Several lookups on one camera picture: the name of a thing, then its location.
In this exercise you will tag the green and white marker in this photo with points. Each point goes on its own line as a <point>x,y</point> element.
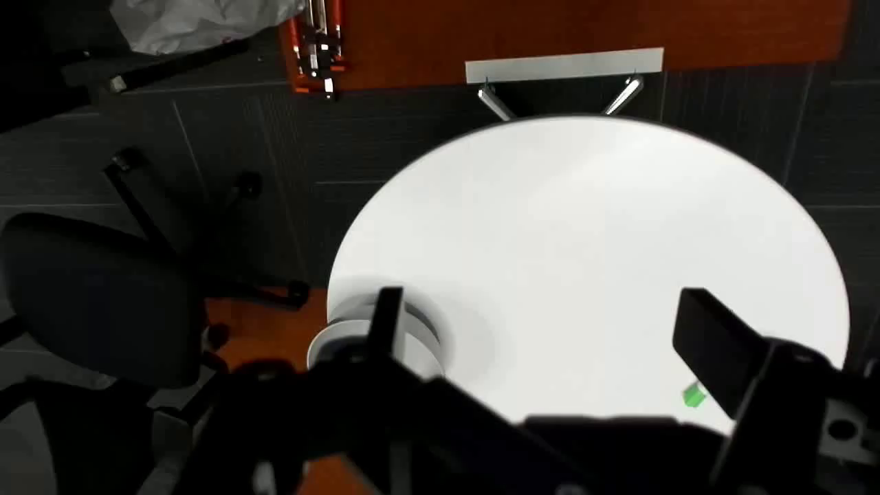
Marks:
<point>695,395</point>

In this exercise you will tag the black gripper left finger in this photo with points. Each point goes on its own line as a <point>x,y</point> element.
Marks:
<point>386,319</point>

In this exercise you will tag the black office chair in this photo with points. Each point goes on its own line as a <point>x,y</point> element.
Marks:
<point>93,291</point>

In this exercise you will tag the orange-brown wooden desk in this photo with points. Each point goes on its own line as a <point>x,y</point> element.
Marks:
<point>568,22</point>

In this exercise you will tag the orange-brown wooden board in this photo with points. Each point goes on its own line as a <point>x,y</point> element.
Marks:
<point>265,326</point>

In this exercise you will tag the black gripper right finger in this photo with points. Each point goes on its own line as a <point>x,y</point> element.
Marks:
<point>725,346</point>

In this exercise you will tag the white plastic bag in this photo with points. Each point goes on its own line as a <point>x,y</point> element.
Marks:
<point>196,19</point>

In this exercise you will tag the orange holder with pens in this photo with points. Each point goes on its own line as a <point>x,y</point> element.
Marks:
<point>317,45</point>

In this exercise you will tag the silver metal bar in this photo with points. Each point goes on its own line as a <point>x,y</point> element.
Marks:
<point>564,67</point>

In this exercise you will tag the silver metal strut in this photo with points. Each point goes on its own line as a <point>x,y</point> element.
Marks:
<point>493,99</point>
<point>622,93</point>

